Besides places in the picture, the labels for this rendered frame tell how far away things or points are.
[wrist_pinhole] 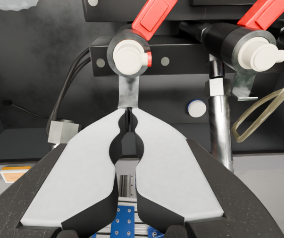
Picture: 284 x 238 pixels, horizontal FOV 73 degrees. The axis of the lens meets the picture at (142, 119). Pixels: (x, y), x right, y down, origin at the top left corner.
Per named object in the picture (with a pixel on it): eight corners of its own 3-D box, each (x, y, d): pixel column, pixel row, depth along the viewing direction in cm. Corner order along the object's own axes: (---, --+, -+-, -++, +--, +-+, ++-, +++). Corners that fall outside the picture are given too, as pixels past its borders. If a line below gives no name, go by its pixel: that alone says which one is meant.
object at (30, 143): (19, 133, 50) (-24, 181, 37) (12, 119, 48) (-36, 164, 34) (249, 125, 52) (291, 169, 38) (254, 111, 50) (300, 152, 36)
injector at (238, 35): (171, 47, 32) (221, 103, 14) (174, 14, 30) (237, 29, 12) (188, 47, 32) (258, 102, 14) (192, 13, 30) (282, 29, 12)
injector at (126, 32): (124, 48, 32) (112, 106, 14) (122, 15, 29) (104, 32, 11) (141, 48, 32) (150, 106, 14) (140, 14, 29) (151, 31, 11)
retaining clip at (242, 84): (247, 92, 14) (256, 99, 13) (224, 93, 14) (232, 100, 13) (260, 46, 13) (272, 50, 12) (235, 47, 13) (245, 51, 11)
